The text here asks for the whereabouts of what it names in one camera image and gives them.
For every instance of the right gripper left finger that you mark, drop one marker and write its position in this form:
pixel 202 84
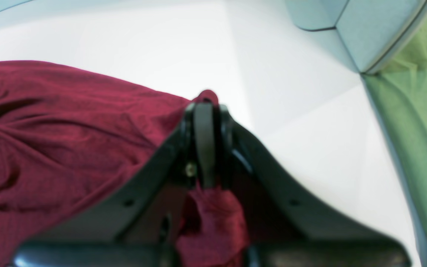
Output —
pixel 137 225

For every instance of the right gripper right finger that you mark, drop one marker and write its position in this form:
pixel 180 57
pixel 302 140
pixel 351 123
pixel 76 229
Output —
pixel 287 225

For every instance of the dark red t-shirt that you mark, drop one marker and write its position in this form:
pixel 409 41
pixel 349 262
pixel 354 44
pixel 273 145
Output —
pixel 68 138

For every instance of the green cloth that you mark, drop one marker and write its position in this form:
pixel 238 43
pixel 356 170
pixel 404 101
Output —
pixel 399 92

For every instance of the grey side panel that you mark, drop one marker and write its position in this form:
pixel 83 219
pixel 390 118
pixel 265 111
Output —
pixel 372 31

